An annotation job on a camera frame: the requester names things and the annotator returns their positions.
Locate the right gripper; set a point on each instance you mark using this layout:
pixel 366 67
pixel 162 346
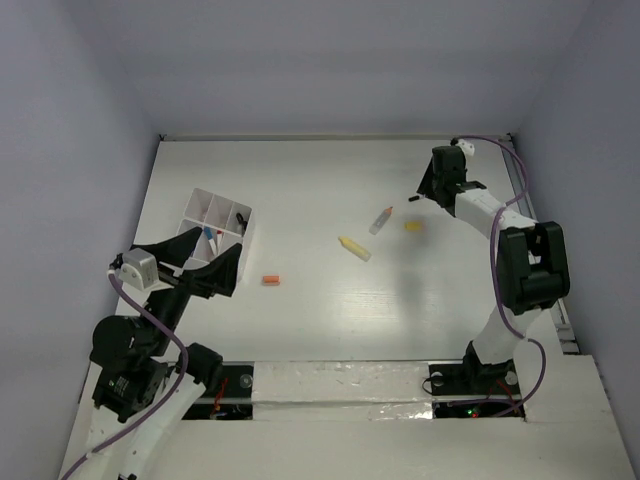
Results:
pixel 425 183

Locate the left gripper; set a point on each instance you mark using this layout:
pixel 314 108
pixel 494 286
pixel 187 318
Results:
pixel 220 273

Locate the blue capped white marker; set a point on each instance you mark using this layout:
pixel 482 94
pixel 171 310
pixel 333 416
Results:
pixel 211 238

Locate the yellow eraser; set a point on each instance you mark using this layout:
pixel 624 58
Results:
pixel 413 226

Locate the grey pencil shaped case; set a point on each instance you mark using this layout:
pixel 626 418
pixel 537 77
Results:
pixel 380 221

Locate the black scissors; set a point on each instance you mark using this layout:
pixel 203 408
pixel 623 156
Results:
pixel 242 223

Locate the yellow glue tube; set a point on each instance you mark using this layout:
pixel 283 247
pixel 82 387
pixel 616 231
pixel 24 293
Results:
pixel 353 247

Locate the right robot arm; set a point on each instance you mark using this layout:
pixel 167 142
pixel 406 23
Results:
pixel 496 343

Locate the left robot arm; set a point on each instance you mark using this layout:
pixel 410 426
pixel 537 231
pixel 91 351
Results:
pixel 148 377

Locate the white divided organizer tray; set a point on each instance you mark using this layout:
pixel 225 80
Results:
pixel 207 209

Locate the orange eraser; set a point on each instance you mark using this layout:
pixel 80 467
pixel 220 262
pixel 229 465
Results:
pixel 271 280

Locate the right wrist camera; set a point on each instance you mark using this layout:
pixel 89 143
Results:
pixel 466 146

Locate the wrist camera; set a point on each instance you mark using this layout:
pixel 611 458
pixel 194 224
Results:
pixel 466 146
pixel 137 268

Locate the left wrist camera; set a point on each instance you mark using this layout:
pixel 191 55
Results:
pixel 137 268

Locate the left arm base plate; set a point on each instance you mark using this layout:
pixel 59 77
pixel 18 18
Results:
pixel 232 399

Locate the aluminium rail right side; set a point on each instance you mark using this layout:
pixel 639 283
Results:
pixel 532 270

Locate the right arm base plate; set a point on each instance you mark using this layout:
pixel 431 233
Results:
pixel 457 395

